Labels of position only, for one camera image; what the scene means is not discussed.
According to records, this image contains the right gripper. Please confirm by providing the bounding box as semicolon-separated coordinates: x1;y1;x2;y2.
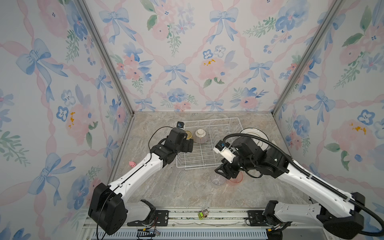
213;151;257;180

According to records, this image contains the clear glass cup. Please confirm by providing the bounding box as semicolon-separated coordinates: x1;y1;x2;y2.
210;173;227;186

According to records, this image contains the yellow glass cup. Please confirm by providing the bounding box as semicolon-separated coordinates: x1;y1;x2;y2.
186;131;193;140

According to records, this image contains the white plate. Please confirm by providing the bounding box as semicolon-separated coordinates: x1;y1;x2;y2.
241;128;269;151

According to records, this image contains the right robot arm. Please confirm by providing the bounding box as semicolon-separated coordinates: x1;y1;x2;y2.
214;134;365;240

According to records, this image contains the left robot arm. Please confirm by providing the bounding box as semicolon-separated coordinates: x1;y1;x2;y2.
88;128;194;235

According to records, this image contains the striped ceramic bowl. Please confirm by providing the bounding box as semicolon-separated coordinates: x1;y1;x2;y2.
194;129;208;144

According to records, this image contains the green yellow toy car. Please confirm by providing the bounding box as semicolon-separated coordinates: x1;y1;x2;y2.
198;208;209;220

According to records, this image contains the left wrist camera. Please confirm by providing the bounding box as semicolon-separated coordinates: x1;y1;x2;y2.
177;121;185;129

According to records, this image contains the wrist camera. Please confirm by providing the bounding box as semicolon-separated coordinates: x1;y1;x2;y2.
214;141;236;163
177;121;185;129

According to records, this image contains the white wire dish rack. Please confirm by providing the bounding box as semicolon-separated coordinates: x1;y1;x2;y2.
176;118;243;170

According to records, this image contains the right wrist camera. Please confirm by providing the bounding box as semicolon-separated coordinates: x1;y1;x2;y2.
214;141;236;163

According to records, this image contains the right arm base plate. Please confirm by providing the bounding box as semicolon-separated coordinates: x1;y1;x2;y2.
245;210;268;227

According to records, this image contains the aluminium front rail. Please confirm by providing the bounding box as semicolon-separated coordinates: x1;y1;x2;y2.
80;206;340;240

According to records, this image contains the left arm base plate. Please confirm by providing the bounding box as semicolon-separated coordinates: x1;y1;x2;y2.
127;210;170;227

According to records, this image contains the left aluminium corner post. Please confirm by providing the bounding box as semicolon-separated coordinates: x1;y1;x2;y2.
74;0;134;117

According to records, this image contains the aluminium corner post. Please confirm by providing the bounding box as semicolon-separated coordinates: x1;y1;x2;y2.
272;0;345;117
74;0;134;117

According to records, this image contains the black corrugated cable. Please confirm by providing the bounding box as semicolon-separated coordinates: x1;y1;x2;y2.
221;133;384;238

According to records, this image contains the right aluminium corner post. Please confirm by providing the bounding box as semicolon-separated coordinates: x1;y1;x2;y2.
272;0;345;117

